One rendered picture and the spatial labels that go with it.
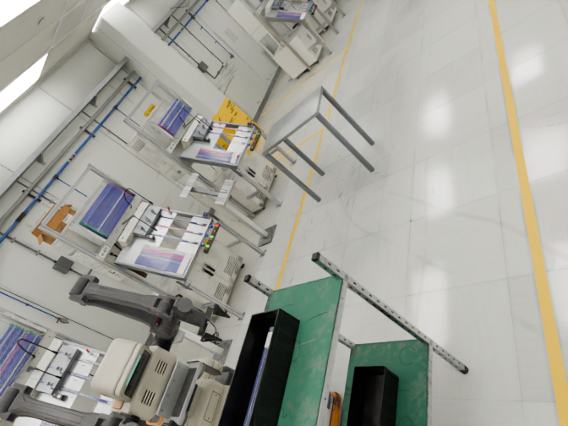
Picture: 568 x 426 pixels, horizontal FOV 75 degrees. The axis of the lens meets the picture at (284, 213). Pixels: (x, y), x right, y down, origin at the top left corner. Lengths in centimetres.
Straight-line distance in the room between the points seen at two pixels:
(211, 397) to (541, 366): 146
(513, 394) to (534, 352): 21
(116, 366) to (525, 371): 174
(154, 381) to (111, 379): 19
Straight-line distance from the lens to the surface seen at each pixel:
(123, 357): 172
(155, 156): 472
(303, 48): 730
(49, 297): 515
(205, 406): 194
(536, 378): 205
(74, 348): 349
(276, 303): 167
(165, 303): 156
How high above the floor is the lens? 185
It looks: 26 degrees down
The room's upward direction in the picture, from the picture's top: 52 degrees counter-clockwise
